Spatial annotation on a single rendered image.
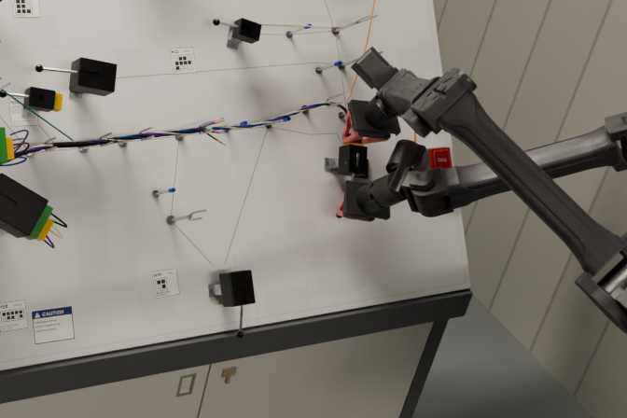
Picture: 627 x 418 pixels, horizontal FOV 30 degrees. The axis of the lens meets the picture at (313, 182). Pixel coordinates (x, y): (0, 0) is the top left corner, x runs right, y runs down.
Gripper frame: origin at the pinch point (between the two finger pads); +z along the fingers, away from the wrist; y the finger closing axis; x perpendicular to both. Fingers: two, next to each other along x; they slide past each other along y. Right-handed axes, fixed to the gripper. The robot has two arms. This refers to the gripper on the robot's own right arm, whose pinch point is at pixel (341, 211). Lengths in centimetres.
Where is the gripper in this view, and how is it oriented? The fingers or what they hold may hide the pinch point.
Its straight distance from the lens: 231.9
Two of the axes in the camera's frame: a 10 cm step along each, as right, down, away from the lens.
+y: -8.5, -1.4, -5.0
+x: 0.2, 9.6, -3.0
